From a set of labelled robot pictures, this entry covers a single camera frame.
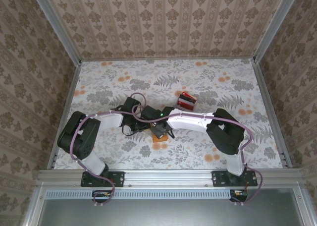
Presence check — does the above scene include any orange leather card holder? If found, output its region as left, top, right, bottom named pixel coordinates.
left=152, top=130, right=169, bottom=144

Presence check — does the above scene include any clear acrylic card stand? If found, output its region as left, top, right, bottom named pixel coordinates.
left=176, top=91, right=198, bottom=112

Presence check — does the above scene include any floral patterned table cover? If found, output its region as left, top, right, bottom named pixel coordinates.
left=52, top=58, right=284, bottom=170

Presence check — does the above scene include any black connector box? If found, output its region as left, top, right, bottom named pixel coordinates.
left=229, top=189, right=249, bottom=201
left=92, top=189, right=112, bottom=200

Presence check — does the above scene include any grey metal sheet panel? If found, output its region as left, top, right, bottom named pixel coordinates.
left=37, top=198, right=302, bottom=226

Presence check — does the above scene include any thin black left gripper cable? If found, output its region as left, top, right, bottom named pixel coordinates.
left=120, top=123, right=140, bottom=138

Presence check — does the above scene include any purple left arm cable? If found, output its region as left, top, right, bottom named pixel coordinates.
left=70, top=93, right=147, bottom=208

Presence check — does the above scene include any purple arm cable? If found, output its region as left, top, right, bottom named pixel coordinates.
left=70, top=93, right=147, bottom=208
left=132, top=104, right=264, bottom=207

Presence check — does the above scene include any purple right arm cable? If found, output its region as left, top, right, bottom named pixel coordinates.
left=132, top=104, right=264, bottom=207

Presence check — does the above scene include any thin aluminium wall rail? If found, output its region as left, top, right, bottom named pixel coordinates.
left=80, top=56, right=256, bottom=62

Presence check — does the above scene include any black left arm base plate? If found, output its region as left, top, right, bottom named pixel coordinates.
left=81, top=170, right=125, bottom=188

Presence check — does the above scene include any long aluminium table rail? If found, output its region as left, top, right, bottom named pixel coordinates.
left=37, top=169, right=304, bottom=187

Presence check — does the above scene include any aluminium side rail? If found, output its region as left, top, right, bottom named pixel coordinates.
left=47, top=61, right=82, bottom=170
left=251, top=58, right=293, bottom=169

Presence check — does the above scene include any grey slotted cable duct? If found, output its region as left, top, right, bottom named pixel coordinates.
left=46, top=189, right=232, bottom=199

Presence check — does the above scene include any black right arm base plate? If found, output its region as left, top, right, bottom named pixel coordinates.
left=212, top=170, right=258, bottom=188

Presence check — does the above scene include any aluminium frame post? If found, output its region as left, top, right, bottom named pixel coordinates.
left=29, top=0, right=82, bottom=64
left=253, top=0, right=303, bottom=63

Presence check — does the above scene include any aluminium frame bar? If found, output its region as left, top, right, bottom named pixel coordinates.
left=293, top=183, right=312, bottom=226
left=23, top=183, right=47, bottom=226

